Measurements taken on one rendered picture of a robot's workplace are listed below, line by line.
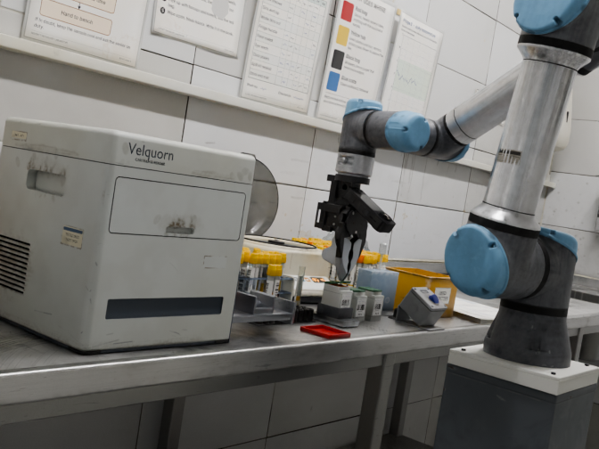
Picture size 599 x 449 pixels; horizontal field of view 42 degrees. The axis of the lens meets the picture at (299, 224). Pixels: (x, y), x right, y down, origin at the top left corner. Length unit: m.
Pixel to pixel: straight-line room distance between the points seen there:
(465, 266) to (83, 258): 0.60
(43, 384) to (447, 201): 2.30
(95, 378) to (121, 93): 0.94
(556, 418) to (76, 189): 0.83
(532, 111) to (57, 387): 0.80
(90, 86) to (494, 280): 0.99
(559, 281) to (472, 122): 0.35
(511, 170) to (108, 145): 0.62
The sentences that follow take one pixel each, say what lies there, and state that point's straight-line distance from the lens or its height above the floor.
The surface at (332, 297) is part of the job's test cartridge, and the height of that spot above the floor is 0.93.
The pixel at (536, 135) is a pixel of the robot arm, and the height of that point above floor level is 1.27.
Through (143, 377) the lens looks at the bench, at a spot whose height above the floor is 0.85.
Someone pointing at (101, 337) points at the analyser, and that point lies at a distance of 1.08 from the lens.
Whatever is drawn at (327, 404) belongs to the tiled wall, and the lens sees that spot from 2.68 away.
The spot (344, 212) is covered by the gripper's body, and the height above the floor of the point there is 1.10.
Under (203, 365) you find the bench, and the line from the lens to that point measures 1.16.
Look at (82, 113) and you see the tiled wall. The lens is 1.78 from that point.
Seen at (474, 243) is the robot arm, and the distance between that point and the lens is 1.26.
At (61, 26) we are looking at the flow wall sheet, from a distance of 1.74.
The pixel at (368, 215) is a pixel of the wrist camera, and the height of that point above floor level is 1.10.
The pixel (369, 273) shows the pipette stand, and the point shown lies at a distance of 1.74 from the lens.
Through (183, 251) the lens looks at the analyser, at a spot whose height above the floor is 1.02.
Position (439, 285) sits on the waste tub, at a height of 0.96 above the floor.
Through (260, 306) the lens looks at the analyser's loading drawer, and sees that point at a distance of 1.35.
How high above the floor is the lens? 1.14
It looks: 3 degrees down
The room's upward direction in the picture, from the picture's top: 9 degrees clockwise
